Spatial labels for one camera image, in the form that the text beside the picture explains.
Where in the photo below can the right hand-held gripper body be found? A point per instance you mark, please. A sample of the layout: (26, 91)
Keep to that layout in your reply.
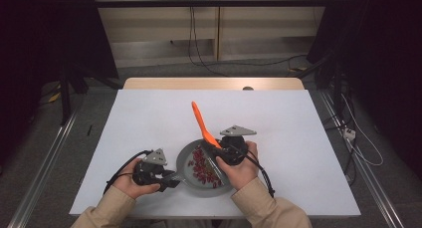
(234, 150)

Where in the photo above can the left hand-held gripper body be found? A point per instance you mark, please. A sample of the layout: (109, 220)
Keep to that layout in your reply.
(155, 158)

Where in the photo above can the grey dustpan with orange edge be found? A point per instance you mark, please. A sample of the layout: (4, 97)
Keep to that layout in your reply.
(181, 163)

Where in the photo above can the red and dark beans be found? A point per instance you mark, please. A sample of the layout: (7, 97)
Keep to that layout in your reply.
(200, 166)

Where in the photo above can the orange brush with grey bristles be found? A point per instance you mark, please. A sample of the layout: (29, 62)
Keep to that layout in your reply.
(200, 121)

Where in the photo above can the person's right hand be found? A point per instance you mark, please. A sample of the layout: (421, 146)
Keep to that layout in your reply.
(244, 173)

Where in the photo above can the person's left hand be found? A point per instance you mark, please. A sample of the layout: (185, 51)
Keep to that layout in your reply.
(127, 184)

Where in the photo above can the wooden table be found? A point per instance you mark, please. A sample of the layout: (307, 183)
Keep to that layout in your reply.
(199, 83)

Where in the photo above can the white table board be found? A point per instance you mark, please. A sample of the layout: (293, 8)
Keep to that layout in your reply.
(298, 175)

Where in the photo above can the small black strip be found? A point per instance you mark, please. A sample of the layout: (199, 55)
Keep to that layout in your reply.
(89, 130)

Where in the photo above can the yellow floor tape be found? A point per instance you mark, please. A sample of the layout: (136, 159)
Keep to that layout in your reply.
(298, 69)
(54, 97)

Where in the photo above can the black metal stand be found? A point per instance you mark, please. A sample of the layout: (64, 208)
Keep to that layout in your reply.
(64, 95)
(337, 88)

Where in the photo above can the beige wooden cabinet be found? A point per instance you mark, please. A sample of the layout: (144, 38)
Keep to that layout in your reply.
(149, 29)

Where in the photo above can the dark horizontal metal bar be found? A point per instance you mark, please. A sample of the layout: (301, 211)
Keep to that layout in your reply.
(232, 2)

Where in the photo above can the black curtain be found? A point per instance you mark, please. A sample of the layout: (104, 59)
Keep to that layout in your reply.
(40, 39)
(388, 55)

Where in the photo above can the aluminium floor rail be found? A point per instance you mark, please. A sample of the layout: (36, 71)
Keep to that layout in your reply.
(43, 175)
(371, 181)

